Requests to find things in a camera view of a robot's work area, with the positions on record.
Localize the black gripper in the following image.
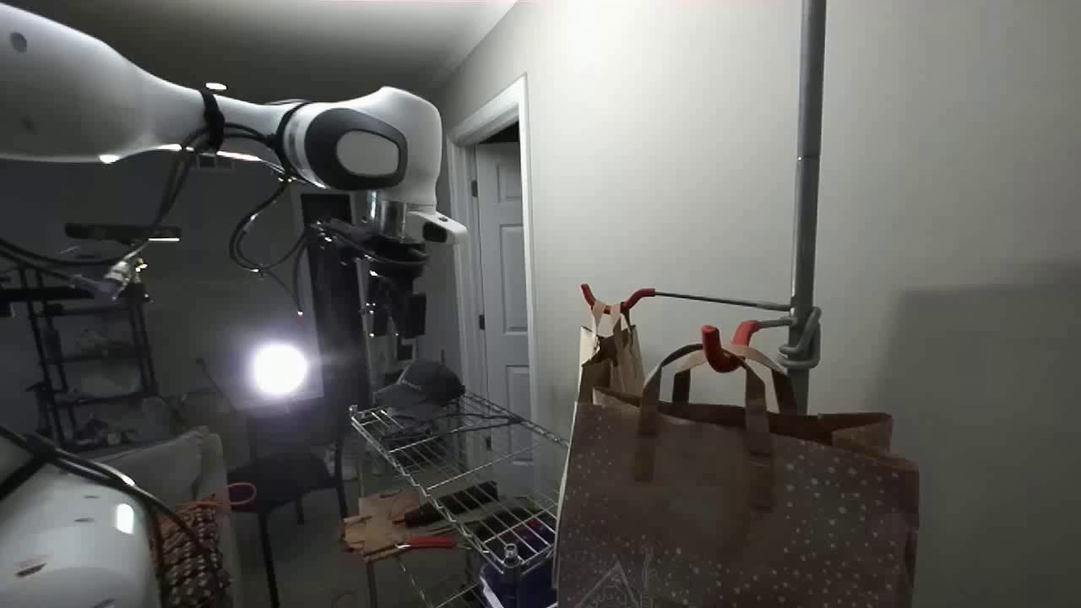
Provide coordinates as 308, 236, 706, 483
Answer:
359, 218, 439, 344

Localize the brown bag with house print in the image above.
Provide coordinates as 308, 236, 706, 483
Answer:
568, 300, 652, 415

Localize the brown bag with white dots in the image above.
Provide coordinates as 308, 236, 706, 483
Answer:
549, 340, 922, 608

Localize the white panel door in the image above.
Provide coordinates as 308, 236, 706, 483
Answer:
465, 137, 536, 421

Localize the bright round lamp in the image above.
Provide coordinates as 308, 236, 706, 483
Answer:
245, 338, 313, 406

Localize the black chair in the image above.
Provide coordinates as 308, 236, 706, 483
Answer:
226, 442, 355, 608

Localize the brown cardboard sheet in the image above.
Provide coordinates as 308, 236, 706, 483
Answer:
337, 486, 455, 564

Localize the grey cushion seat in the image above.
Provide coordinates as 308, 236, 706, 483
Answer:
85, 421, 235, 513

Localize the black shelf stand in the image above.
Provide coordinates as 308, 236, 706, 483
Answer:
0, 215, 185, 445

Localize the brown wicker basket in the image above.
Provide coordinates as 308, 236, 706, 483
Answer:
147, 486, 235, 608

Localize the grey metal pole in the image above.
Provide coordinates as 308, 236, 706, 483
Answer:
778, 0, 832, 415

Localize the black tall post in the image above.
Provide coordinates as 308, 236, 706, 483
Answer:
297, 187, 373, 457

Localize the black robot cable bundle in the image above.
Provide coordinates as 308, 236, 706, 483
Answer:
0, 81, 341, 314

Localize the metal wire rack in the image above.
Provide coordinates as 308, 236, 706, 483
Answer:
344, 385, 574, 608

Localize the red-handled tool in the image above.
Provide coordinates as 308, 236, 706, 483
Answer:
360, 526, 462, 564

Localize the long orange-tipped wire hook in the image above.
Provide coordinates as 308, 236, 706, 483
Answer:
578, 279, 797, 332

